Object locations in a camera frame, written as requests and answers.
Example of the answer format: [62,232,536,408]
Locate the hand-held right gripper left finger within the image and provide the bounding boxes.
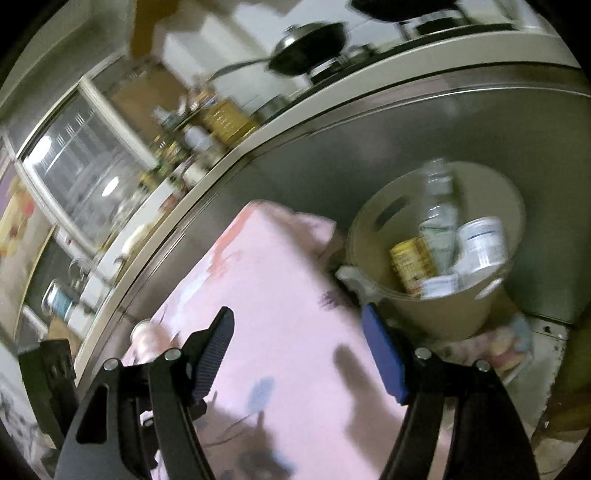
[55,305,236,480]

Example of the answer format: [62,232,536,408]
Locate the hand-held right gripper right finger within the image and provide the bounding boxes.
[361,305,541,480]

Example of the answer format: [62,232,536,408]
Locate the beige plastic waste bin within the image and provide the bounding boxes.
[346,161,527,342]

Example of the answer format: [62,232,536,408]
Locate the white wrapper green strip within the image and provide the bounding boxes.
[420,272,462,298]

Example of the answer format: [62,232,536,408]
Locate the yellow snack packet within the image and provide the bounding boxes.
[390,237,437,294]

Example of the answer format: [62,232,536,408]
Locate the white paper cup grey print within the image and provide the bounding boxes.
[455,217,509,275]

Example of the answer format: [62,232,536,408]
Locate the clear plastic bottle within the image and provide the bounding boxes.
[418,158,462,241]

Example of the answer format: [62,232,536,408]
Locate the white plastic bag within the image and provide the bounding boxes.
[336,265,384,303]

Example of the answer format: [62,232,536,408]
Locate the pink printed tablecloth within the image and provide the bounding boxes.
[32,200,455,480]

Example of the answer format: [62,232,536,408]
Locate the floral floor cloth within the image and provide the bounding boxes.
[443,314,536,384]

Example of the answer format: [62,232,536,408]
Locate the row of condiment bottles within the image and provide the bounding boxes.
[139,134,195,190]

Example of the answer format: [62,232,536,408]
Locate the grey kitchen cabinet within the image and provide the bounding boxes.
[76,37,591,370]

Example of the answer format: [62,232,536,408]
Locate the barred kitchen window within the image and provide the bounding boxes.
[18,76,158,245]

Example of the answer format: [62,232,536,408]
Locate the white plastic jug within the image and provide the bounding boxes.
[182,124,213,153]

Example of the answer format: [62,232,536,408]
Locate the large yellow oil bottle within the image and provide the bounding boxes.
[203,99,257,144]

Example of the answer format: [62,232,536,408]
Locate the gas stove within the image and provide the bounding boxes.
[305,9,527,88]

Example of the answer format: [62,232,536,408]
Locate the black wok with lid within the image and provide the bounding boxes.
[210,22,347,84]

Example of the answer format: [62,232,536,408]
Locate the black frying pan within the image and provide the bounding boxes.
[348,0,458,21]

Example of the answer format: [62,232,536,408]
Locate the wall banner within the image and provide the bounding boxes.
[0,138,54,296]

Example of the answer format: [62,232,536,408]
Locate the brown wall cabinet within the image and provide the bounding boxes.
[130,0,185,58]

